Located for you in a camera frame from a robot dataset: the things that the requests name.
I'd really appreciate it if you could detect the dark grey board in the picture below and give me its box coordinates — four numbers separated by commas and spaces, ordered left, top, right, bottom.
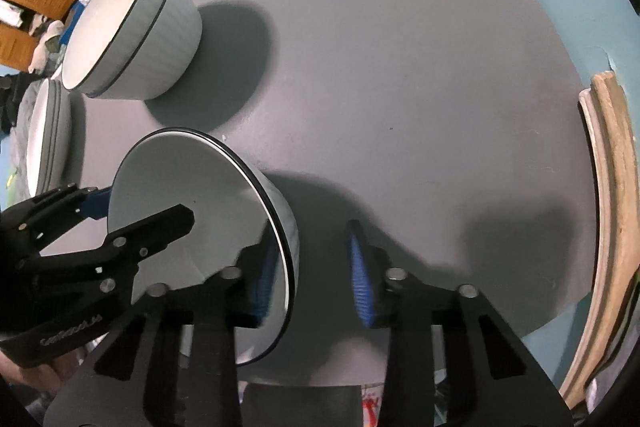
241, 384, 363, 427

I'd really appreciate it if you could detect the white ribbed bowl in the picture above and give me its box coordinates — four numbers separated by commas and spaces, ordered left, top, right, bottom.
82, 0, 203, 101
61, 0, 176, 95
107, 127, 301, 368

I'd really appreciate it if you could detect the white cloth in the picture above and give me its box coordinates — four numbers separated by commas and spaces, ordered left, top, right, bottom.
27, 19, 66, 75

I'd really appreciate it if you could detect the person's left hand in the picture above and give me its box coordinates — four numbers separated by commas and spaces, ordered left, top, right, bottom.
2, 347, 83, 400

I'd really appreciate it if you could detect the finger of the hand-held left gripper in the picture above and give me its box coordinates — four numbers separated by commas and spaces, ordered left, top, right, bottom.
20, 204, 196, 275
0, 184, 112, 258

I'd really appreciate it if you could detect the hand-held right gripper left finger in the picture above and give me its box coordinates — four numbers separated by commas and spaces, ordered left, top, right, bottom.
42, 232, 281, 427

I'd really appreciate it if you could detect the red patterned cloth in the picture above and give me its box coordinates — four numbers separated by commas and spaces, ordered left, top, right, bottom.
362, 387, 396, 427

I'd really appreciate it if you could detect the light wooden frame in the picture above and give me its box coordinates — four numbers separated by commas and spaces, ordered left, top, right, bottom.
559, 69, 640, 413

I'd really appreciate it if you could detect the blue box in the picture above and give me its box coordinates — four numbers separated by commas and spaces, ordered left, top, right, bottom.
64, 2, 87, 48

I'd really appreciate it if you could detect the black clothing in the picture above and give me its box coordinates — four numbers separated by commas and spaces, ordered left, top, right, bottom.
0, 74, 31, 128

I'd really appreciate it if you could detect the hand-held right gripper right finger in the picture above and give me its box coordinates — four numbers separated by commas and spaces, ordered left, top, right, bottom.
346, 219, 573, 427

